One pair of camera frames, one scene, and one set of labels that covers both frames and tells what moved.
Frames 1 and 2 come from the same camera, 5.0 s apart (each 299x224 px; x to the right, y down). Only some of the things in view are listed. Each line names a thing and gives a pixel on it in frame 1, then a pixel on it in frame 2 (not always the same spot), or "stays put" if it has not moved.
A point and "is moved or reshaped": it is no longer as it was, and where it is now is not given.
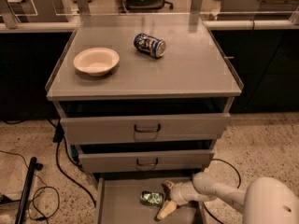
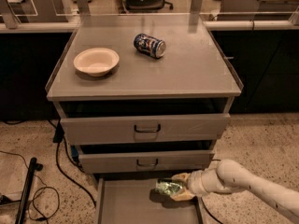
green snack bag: (149, 198) is moved or reshaped
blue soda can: (151, 46) stays put
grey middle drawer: (146, 161) stays put
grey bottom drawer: (118, 199) stays put
